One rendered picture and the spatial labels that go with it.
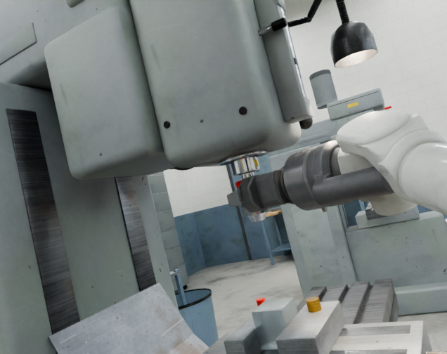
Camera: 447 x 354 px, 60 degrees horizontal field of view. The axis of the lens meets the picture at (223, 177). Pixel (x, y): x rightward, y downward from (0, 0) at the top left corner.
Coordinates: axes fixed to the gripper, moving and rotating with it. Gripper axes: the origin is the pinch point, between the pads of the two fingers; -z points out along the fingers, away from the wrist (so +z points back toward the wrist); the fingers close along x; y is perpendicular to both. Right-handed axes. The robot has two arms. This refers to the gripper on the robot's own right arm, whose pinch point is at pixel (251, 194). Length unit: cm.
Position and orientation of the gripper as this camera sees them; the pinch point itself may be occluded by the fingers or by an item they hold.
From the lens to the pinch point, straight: 66.1
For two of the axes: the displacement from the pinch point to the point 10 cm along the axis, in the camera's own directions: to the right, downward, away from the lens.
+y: 2.4, 9.7, -0.7
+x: -7.3, 1.3, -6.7
